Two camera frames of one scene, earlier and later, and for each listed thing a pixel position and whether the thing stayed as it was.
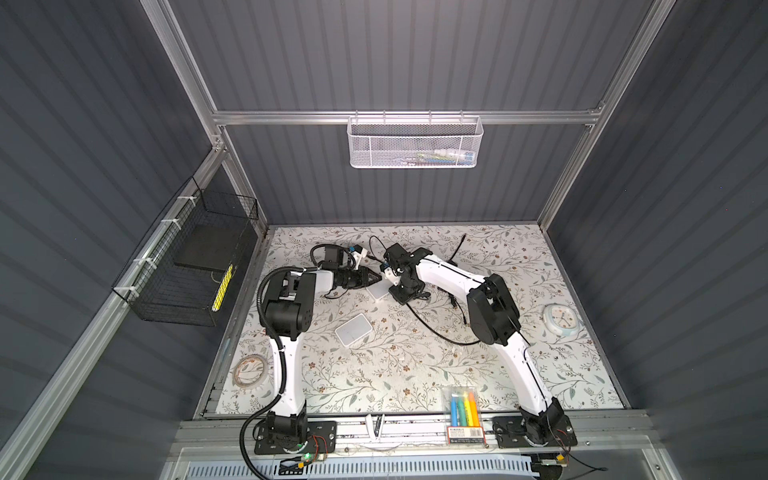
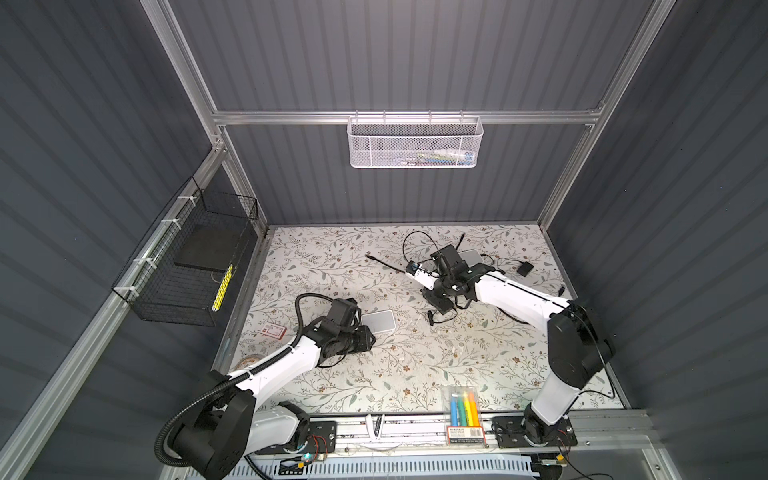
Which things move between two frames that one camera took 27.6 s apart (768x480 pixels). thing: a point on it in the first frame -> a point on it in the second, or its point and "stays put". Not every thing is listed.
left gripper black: (363, 274) -> (365, 342)
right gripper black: (402, 299) -> (436, 302)
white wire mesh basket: (414, 141) stays put
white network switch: (380, 289) -> (471, 257)
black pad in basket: (212, 246) stays put
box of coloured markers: (464, 424) stays put
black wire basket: (186, 275) stays put
